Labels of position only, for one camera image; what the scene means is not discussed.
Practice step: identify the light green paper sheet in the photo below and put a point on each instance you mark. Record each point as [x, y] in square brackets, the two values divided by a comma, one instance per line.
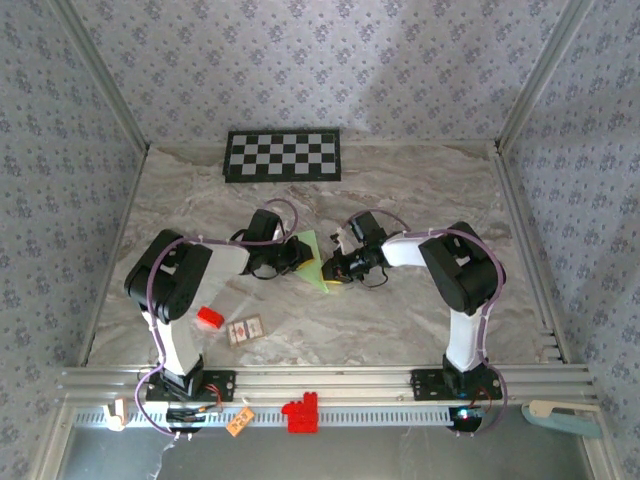
[312, 275]

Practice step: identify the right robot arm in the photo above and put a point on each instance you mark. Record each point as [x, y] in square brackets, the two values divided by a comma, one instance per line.
[465, 275]

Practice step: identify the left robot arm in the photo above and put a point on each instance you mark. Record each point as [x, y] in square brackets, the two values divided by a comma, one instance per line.
[170, 280]

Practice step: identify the small brown card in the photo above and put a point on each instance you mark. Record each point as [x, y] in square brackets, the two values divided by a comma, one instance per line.
[246, 330]

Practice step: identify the small red block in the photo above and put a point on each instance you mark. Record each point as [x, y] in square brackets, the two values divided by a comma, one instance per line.
[210, 318]

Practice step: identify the black white checkerboard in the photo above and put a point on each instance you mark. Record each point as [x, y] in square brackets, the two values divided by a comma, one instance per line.
[282, 156]

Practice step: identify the clear plastic bag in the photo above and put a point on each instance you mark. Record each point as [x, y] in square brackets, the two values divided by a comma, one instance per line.
[210, 334]

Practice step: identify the red brick stack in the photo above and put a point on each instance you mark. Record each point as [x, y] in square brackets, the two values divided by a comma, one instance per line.
[301, 416]

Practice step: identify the orange tag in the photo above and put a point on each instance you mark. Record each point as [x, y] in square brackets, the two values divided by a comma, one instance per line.
[239, 421]

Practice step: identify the beige wooden hook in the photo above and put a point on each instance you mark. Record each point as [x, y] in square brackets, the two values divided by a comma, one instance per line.
[116, 415]

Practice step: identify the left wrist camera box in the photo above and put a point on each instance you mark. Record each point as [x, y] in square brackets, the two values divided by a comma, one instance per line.
[263, 225]

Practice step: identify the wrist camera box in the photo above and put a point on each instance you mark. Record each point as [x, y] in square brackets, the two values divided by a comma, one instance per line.
[366, 227]
[263, 225]

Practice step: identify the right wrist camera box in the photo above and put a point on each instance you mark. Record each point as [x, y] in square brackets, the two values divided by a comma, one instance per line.
[366, 227]

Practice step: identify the long aluminium rail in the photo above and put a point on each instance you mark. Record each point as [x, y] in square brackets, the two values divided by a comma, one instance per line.
[325, 382]

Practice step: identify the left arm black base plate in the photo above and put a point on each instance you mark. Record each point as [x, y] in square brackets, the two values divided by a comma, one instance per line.
[225, 385]

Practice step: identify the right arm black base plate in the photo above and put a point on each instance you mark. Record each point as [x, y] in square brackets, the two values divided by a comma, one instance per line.
[425, 385]

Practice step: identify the aluminium side rail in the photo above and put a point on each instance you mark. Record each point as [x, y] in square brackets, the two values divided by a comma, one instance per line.
[516, 210]

